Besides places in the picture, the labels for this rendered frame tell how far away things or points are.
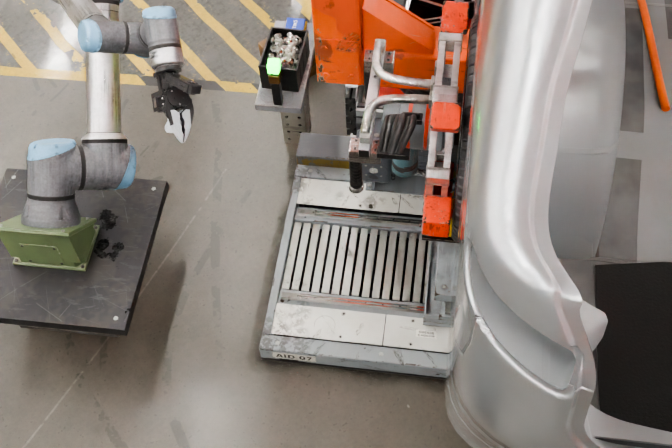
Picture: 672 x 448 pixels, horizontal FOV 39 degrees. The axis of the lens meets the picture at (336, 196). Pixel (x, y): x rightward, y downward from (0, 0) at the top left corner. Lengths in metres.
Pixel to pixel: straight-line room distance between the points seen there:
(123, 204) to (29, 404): 0.75
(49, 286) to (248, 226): 0.80
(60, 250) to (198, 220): 0.67
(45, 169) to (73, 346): 0.69
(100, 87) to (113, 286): 0.66
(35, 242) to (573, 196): 1.73
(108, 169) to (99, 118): 0.17
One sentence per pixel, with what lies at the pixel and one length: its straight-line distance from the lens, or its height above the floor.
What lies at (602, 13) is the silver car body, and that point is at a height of 1.36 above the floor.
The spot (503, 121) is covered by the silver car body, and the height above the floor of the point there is 1.67.
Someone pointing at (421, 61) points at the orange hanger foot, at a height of 0.67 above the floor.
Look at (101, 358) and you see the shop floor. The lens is 3.46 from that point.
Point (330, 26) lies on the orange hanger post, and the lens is 3.15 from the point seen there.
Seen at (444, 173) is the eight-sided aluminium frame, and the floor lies 0.97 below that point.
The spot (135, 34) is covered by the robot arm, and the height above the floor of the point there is 1.12.
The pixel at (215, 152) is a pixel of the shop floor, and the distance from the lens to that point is 3.87.
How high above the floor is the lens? 2.99
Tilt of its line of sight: 54 degrees down
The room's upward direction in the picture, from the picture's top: 4 degrees counter-clockwise
